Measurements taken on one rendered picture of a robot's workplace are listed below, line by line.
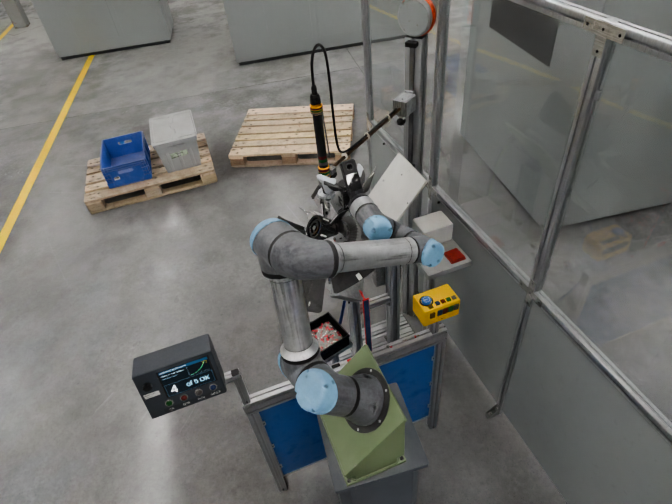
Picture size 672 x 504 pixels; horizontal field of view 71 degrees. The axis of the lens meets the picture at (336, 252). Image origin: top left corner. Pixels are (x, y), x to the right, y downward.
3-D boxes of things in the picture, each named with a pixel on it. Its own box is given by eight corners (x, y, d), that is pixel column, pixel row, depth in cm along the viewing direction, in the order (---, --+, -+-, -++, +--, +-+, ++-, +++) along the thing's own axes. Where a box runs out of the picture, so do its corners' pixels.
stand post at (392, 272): (393, 349, 301) (391, 203, 223) (399, 360, 294) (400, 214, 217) (387, 351, 300) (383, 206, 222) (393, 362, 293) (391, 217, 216)
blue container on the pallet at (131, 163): (150, 149, 492) (142, 130, 477) (153, 178, 449) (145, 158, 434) (110, 159, 485) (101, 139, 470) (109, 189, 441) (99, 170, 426)
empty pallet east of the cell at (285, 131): (354, 115, 538) (353, 103, 528) (350, 163, 465) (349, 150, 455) (251, 120, 551) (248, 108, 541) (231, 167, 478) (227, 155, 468)
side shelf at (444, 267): (435, 223, 259) (435, 219, 257) (471, 265, 234) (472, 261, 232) (395, 236, 254) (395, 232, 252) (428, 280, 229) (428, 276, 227)
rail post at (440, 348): (433, 420, 264) (441, 334, 211) (436, 427, 261) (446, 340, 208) (426, 423, 263) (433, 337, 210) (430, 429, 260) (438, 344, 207)
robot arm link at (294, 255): (292, 249, 105) (451, 235, 131) (271, 233, 113) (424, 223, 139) (287, 296, 108) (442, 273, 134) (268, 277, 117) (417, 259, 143)
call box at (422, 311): (446, 299, 201) (447, 282, 194) (458, 316, 194) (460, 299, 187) (412, 312, 198) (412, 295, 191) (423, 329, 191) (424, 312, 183)
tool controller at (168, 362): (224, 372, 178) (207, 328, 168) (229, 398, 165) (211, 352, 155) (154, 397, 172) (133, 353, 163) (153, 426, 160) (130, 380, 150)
